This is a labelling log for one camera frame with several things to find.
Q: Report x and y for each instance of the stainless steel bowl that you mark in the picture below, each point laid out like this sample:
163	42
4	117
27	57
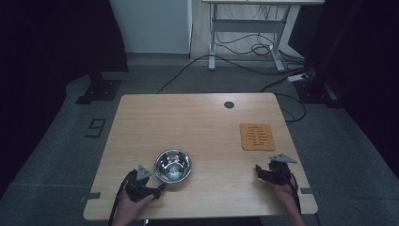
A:
172	166

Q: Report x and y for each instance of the white wall panel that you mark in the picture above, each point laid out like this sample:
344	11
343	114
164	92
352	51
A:
150	26

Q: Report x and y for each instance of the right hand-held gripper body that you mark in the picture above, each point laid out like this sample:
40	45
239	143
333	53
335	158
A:
279	171

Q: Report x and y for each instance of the wooden table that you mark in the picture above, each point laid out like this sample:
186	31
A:
194	132

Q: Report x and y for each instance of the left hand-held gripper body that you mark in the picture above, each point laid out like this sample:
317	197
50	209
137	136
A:
138	185

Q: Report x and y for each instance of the white power strip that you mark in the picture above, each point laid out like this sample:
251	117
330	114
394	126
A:
298	77

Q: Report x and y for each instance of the dark curtain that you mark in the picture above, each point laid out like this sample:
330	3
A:
47	62
360	69

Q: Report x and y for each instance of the person's left hand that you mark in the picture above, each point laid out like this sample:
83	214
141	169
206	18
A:
130	207

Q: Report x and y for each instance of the orange rectangular mat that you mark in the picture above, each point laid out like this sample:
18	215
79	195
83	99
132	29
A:
257	137

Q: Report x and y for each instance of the person's right hand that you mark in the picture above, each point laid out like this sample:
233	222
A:
284	191

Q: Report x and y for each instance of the black stand base plate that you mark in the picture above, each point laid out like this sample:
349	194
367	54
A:
316	91
98	91

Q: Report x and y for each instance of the white metal desk frame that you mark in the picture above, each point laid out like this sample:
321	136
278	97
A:
247	28

